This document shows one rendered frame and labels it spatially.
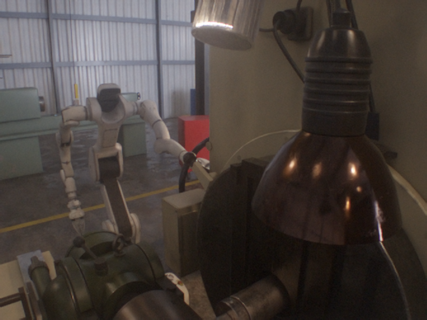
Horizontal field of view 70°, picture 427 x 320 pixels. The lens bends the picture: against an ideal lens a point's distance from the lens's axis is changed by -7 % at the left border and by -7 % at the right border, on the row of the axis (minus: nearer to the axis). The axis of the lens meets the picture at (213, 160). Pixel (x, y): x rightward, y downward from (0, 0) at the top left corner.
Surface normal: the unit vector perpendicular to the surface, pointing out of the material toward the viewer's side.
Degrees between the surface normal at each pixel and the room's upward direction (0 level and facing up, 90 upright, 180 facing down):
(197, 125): 90
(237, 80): 90
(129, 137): 90
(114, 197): 54
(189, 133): 90
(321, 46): 66
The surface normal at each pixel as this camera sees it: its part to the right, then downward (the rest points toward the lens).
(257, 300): 0.34, -0.67
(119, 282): -0.11, -0.92
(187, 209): 0.62, 0.22
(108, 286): -0.47, -0.67
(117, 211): 0.49, -0.39
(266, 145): -0.79, 0.17
